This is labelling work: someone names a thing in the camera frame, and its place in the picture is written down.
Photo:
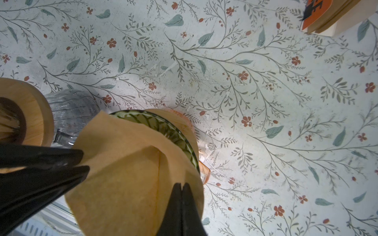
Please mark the clear grey glass pitcher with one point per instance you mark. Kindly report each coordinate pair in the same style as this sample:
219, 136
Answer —
72, 110

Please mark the clear grey glass dripper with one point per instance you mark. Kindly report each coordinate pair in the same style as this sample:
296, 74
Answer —
10, 124

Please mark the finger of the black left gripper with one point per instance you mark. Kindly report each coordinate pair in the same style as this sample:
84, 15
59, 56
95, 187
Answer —
26, 192
14, 155

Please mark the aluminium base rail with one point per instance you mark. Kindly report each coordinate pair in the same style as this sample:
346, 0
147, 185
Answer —
56, 219

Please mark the orange coffee filter box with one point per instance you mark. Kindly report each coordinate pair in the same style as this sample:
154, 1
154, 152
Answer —
332, 18

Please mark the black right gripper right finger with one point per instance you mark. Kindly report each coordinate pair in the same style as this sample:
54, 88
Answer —
191, 221

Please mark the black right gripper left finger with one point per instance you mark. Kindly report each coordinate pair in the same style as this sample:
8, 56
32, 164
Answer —
172, 221

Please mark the green glass dripper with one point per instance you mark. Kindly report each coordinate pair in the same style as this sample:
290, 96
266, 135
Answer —
164, 127

